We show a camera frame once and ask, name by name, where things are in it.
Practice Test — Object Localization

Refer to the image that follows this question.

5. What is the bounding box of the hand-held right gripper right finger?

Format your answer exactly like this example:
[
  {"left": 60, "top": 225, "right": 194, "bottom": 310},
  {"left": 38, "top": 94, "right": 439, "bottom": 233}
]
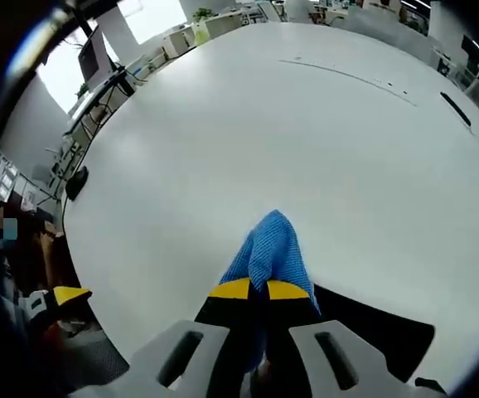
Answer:
[{"left": 264, "top": 279, "right": 448, "bottom": 398}]

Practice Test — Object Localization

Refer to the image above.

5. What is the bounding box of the standing desk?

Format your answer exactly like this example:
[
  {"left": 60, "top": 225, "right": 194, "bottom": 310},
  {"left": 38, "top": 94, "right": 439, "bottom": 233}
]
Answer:
[{"left": 63, "top": 66, "right": 139, "bottom": 138}]

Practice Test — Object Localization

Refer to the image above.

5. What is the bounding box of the black remote control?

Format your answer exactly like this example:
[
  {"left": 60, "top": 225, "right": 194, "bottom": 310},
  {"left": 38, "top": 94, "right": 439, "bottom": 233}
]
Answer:
[{"left": 438, "top": 91, "right": 472, "bottom": 128}]

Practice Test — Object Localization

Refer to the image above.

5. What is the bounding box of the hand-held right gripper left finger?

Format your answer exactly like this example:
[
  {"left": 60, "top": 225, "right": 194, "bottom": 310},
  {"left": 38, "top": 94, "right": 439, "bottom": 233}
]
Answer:
[{"left": 69, "top": 277, "right": 268, "bottom": 398}]

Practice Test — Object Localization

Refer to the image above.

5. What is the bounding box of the blue cleaning cloth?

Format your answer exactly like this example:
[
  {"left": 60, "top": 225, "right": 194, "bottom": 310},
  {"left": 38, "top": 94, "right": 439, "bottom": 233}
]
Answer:
[{"left": 218, "top": 209, "right": 323, "bottom": 372}]

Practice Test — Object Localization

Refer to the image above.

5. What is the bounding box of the black device on table edge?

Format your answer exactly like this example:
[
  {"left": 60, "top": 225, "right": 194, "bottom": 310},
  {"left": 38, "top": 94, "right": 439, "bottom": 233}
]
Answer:
[{"left": 65, "top": 165, "right": 90, "bottom": 201}]

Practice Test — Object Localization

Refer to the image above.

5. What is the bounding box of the monitor on standing desk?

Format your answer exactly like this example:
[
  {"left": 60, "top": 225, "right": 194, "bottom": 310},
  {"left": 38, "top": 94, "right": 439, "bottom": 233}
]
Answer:
[{"left": 76, "top": 24, "right": 116, "bottom": 86}]

